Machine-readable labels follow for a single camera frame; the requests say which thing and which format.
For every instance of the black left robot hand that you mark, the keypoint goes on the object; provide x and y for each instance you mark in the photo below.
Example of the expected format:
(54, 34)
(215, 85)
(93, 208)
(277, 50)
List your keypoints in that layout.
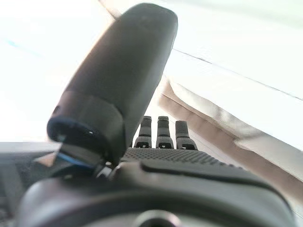
(118, 71)

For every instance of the bed with beige sheet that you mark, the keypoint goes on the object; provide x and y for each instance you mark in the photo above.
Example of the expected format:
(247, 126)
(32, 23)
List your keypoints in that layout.
(213, 123)

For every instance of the white duvet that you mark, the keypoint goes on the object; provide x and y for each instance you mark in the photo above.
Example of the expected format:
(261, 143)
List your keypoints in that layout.
(236, 35)

